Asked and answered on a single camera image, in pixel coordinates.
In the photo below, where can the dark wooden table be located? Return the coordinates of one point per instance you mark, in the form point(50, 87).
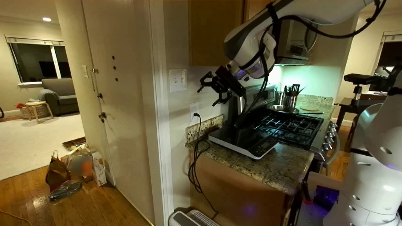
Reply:
point(344, 108)

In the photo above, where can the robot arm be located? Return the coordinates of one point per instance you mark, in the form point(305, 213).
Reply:
point(373, 188)

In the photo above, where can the white printed paper bag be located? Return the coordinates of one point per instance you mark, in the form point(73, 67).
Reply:
point(99, 171)

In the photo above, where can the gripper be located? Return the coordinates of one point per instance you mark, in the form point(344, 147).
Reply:
point(228, 82)

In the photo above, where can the steel canister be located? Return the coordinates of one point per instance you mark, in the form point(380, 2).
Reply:
point(279, 98)

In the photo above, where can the window with white frame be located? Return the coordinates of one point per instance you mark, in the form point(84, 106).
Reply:
point(34, 61)

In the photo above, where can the steel frying pan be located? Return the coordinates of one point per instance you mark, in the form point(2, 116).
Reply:
point(282, 109)

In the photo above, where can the gas stove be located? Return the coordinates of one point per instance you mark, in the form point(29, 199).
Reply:
point(289, 128)

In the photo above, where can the grey sofa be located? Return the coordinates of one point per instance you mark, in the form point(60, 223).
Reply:
point(61, 94)

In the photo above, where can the white wall switch plate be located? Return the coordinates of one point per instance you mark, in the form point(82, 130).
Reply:
point(178, 80)

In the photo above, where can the black plastic bag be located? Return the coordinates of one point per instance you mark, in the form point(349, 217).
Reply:
point(65, 190)

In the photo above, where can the wooden wall cabinet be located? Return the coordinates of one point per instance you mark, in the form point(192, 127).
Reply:
point(213, 31)

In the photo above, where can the range hood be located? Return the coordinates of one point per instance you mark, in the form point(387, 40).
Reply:
point(295, 47)

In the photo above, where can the round wooden board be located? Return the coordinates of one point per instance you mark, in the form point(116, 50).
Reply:
point(309, 108)

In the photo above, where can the ceiling light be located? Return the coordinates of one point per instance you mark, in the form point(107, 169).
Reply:
point(46, 19)

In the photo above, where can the white wall socket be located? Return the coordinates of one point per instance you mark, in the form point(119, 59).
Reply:
point(194, 110)

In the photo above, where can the white door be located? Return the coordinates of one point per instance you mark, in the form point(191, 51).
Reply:
point(125, 94)

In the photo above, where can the camera on mount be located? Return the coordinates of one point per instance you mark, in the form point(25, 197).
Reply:
point(359, 80)

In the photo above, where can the wooden stool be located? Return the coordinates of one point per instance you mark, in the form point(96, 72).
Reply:
point(37, 108)

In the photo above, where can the portable induction cooktop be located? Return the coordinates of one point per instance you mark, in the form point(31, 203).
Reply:
point(251, 146)

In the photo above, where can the white heater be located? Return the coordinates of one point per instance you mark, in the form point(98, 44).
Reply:
point(188, 219)

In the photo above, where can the steel utensil holder with utensils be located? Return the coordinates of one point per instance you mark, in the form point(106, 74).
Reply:
point(290, 97)

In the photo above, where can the small white light switch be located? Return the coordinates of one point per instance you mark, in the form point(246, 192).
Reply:
point(85, 71)

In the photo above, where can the brown paper bag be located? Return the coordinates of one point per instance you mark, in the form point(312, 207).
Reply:
point(57, 174)

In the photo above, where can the stove knob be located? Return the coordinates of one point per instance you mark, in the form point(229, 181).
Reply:
point(326, 146)
point(331, 133)
point(328, 139)
point(333, 126)

